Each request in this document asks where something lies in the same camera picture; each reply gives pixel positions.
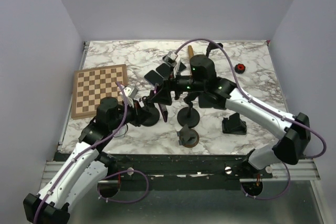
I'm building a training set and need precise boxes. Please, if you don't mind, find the wooden chessboard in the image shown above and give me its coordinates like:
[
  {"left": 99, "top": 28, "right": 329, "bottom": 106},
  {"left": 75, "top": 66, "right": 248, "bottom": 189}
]
[{"left": 71, "top": 64, "right": 128, "bottom": 120}]

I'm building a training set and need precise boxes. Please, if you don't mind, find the red black knob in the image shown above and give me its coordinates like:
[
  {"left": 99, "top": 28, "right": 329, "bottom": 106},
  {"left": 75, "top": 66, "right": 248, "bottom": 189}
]
[{"left": 234, "top": 63, "right": 246, "bottom": 74}]

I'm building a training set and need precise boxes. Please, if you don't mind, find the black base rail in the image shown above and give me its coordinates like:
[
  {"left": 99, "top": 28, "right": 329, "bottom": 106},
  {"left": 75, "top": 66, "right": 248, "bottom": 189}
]
[{"left": 86, "top": 153, "right": 308, "bottom": 192}]

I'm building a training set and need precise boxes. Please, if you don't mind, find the black pole stand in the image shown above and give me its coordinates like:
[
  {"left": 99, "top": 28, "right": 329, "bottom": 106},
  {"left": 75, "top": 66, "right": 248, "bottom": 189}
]
[
  {"left": 141, "top": 96, "right": 160, "bottom": 127},
  {"left": 177, "top": 92, "right": 200, "bottom": 128},
  {"left": 205, "top": 42, "right": 223, "bottom": 58}
]

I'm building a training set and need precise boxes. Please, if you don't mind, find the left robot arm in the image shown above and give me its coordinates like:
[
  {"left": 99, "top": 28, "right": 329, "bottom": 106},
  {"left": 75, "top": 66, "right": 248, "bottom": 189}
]
[{"left": 23, "top": 97, "right": 152, "bottom": 223}]

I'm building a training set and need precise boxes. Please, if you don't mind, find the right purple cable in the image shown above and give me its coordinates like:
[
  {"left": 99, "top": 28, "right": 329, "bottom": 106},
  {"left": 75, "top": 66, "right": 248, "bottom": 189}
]
[{"left": 175, "top": 38, "right": 328, "bottom": 200}]

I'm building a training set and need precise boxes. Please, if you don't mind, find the round wooden base stand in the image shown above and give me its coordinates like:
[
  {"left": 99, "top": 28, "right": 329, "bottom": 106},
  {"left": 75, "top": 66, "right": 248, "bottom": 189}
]
[{"left": 177, "top": 124, "right": 200, "bottom": 148}]

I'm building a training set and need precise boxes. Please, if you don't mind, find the black phone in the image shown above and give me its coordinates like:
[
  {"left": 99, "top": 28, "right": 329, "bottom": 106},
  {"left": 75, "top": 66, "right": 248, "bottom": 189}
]
[{"left": 155, "top": 63, "right": 171, "bottom": 78}]

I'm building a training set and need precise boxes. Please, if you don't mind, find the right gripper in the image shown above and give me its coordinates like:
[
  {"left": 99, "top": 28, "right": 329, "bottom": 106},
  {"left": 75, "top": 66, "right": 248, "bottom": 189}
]
[{"left": 151, "top": 66, "right": 206, "bottom": 106}]

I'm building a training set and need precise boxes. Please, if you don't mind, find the blue phone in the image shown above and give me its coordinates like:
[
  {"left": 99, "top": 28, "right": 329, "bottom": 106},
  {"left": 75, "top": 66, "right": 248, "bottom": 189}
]
[{"left": 144, "top": 70, "right": 163, "bottom": 86}]

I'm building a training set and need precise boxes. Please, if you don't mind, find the black folding stand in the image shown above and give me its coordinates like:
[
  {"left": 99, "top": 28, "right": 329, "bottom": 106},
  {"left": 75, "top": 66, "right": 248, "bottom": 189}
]
[{"left": 222, "top": 112, "right": 247, "bottom": 135}]

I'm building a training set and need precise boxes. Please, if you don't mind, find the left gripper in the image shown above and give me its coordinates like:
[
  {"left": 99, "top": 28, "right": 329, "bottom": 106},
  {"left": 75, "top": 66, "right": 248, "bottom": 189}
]
[{"left": 110, "top": 98, "right": 153, "bottom": 131}]

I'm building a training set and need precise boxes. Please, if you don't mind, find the wooden rolling pin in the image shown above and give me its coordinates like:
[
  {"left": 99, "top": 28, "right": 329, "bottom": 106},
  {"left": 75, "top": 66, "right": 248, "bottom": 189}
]
[{"left": 187, "top": 45, "right": 194, "bottom": 59}]

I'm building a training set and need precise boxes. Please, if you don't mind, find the teal phone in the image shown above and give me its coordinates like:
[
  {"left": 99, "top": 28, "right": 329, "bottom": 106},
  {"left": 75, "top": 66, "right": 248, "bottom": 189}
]
[{"left": 162, "top": 54, "right": 174, "bottom": 66}]

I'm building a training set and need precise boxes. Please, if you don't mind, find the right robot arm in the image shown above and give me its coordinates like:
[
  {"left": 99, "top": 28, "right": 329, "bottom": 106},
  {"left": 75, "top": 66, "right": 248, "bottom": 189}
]
[{"left": 150, "top": 55, "right": 311, "bottom": 178}]

